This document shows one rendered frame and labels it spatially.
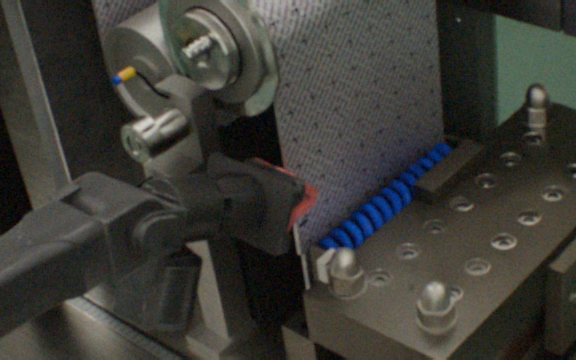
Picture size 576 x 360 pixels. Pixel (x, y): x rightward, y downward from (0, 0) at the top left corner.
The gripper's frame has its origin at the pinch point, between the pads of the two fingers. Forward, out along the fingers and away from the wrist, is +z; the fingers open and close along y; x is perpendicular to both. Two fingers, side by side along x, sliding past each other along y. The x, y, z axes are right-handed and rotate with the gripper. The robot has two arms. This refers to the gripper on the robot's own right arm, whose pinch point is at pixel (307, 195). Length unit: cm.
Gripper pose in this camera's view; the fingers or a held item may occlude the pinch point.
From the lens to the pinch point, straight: 108.3
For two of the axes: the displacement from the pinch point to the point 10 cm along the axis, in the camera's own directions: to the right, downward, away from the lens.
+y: 7.4, 3.2, -5.9
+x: 2.1, -9.5, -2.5
